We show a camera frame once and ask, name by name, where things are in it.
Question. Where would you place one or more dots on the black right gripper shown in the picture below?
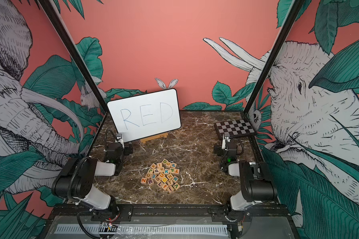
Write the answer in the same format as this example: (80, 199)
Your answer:
(220, 149)

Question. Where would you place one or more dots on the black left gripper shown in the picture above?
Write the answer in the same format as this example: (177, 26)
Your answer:
(126, 151)

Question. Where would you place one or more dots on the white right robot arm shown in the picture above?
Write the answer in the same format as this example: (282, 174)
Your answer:
(256, 182)

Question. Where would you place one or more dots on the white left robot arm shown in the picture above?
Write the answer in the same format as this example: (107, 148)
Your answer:
(75, 180)

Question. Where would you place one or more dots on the pile of wooden letter blocks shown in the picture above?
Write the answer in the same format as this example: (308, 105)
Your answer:
(165, 175)

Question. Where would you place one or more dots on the black white checkerboard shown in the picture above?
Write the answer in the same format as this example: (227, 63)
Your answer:
(235, 128)

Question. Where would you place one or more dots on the whiteboard with RED writing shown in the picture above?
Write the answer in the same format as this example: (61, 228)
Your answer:
(146, 115)

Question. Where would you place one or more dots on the small wooden easel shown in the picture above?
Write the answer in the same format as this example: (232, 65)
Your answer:
(162, 135)

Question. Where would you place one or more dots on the black front mounting rail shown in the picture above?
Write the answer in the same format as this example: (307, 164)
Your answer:
(218, 213)

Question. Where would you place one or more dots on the white slotted cable duct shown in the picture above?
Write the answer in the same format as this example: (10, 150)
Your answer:
(125, 229)

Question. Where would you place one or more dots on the black left frame post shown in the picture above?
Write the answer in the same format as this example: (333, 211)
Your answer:
(52, 13)

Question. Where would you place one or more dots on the black frame post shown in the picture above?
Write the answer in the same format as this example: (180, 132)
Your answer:
(288, 23)
(52, 13)

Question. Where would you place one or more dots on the black right frame post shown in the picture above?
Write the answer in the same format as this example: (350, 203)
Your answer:
(288, 23)

